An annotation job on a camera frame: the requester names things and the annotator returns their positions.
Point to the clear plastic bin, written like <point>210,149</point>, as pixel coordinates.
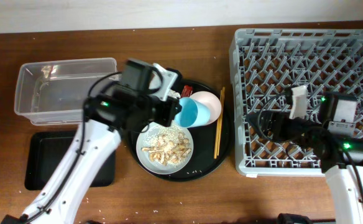
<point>52,93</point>

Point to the red snack wrapper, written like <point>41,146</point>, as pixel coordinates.
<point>187,91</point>

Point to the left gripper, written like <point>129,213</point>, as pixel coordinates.
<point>174,107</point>

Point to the wooden chopstick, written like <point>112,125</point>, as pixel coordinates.
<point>218,125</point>
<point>222,124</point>

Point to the blue plastic cup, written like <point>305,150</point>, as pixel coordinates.
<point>192,114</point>

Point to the round black serving tray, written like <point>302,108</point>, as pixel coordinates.
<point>202,162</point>

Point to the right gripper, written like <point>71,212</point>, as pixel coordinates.
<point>283,117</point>

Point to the grey dishwasher rack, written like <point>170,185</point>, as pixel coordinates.
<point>263,62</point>

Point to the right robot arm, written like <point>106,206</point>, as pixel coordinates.
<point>332,141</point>

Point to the pink white bowl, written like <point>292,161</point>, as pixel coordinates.
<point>211,101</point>

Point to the black rectangular tray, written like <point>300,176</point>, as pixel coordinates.
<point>45,153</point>

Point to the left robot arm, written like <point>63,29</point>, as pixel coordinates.
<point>97,137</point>

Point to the grey plate with leftovers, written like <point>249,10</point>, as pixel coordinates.
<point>164,150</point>

